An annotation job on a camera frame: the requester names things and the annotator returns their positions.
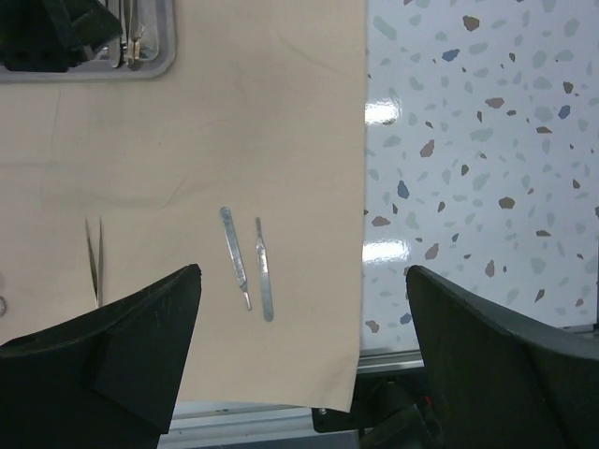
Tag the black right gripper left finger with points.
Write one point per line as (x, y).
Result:
(107, 379)

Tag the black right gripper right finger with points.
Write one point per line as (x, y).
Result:
(498, 378)

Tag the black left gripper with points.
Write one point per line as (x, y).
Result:
(54, 36)

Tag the steel surgical scissors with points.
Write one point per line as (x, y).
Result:
(3, 301)

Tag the steel scalpel handle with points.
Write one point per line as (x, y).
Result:
(235, 254)
(265, 287)

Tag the beige cloth wrap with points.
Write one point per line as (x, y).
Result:
(262, 112)

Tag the steel instrument tray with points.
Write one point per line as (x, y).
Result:
(157, 50)

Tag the aluminium front rail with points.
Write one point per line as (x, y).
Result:
(205, 424)

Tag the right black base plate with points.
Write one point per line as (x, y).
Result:
(388, 410)

